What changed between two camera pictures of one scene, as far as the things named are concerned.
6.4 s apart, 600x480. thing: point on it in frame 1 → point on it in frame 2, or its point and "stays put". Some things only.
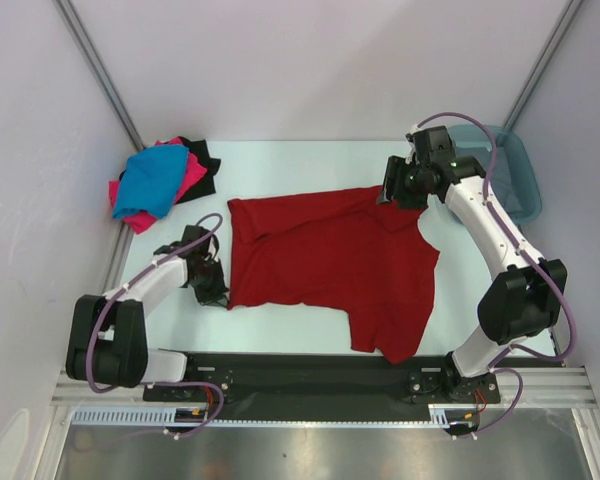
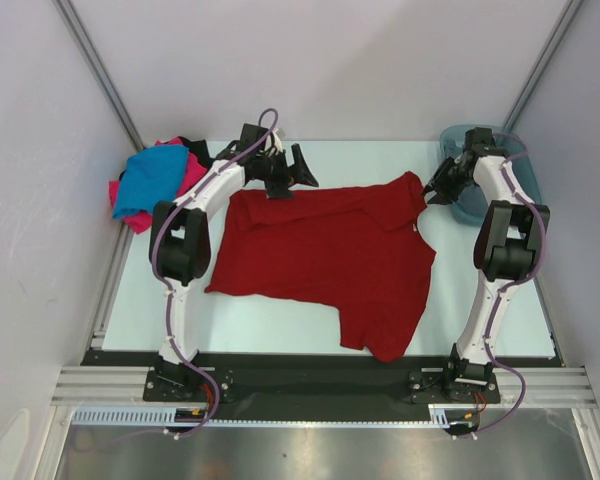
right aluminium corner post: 567,15 stays put
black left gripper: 217,295 → 290,176
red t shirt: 341,249 stays put
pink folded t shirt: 194,173 stays put
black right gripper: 395,170 → 438,180
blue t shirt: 152,181 stays put
